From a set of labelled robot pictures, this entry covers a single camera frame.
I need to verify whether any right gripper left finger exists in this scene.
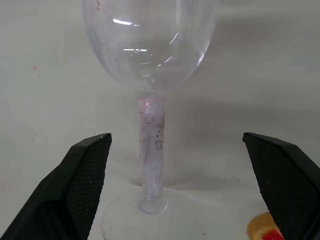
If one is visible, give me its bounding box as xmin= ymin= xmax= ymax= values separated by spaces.
xmin=0 ymin=132 xmax=113 ymax=240

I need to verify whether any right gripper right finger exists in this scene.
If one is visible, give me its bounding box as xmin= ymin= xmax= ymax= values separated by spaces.
xmin=242 ymin=132 xmax=320 ymax=240

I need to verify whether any bottle with red liquid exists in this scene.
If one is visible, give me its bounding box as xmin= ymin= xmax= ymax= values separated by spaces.
xmin=246 ymin=211 xmax=285 ymax=240

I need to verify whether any clear plastic cup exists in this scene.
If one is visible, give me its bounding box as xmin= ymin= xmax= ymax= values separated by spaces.
xmin=81 ymin=0 xmax=218 ymax=240

